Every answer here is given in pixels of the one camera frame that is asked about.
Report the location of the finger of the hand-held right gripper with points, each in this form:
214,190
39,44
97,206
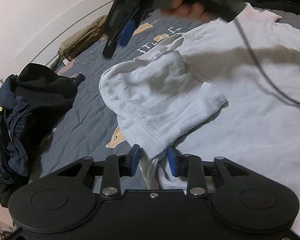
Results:
126,33

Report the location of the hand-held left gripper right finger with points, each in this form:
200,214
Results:
172,161

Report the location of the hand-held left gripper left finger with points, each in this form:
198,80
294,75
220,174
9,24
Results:
135,160

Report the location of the white hoodie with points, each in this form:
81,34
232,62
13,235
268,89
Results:
215,92

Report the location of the person's right hand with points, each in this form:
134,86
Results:
190,11

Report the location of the grey printed quilt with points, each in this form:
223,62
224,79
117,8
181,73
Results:
90,105

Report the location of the white headboard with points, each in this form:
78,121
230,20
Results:
52,40

